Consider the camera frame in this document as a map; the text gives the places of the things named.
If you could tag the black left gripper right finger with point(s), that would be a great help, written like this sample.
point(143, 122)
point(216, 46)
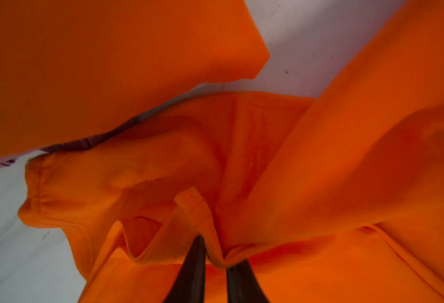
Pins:
point(242, 285)

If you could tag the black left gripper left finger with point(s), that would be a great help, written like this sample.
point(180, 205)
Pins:
point(189, 285)

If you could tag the orange t-shirt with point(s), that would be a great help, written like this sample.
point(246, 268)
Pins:
point(75, 69)
point(338, 198)

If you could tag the folded orange t-shirt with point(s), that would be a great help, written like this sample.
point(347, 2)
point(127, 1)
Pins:
point(75, 69)

